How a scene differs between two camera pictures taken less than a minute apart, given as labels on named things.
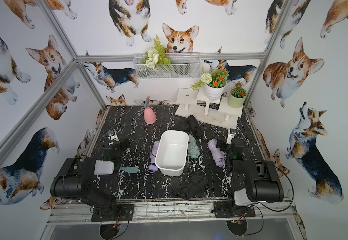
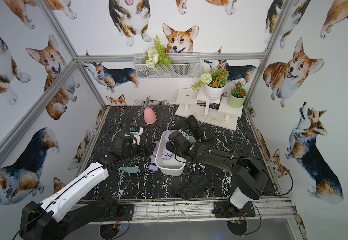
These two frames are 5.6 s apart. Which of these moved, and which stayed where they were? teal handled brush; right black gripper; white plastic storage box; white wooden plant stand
Moved: right black gripper
Stayed: white wooden plant stand; white plastic storage box; teal handled brush
